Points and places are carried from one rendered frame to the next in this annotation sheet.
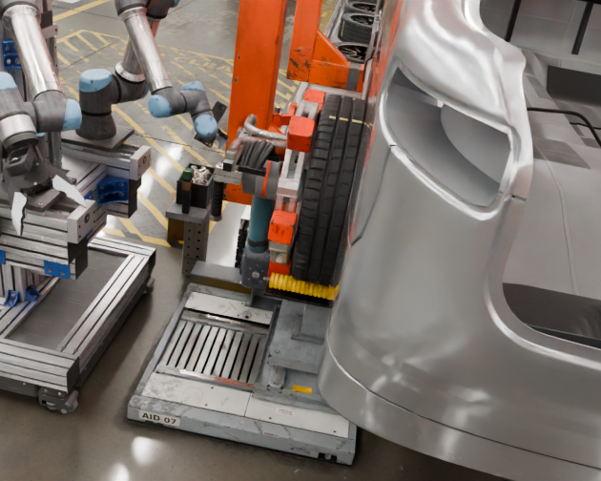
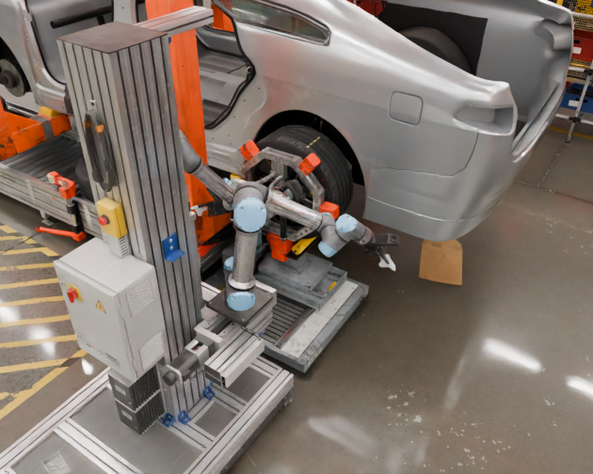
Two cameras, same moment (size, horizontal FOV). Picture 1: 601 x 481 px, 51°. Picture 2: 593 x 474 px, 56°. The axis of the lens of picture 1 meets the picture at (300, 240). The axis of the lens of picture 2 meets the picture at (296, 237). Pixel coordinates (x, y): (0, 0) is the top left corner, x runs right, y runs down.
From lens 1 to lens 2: 260 cm
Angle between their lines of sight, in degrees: 50
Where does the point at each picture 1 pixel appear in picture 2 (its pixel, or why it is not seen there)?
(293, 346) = (306, 276)
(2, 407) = (269, 434)
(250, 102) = not seen: hidden behind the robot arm
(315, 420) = (343, 292)
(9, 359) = (270, 401)
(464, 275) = (506, 153)
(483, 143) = (479, 113)
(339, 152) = (328, 159)
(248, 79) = not seen: hidden behind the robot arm
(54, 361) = (280, 378)
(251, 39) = (193, 137)
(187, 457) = (341, 354)
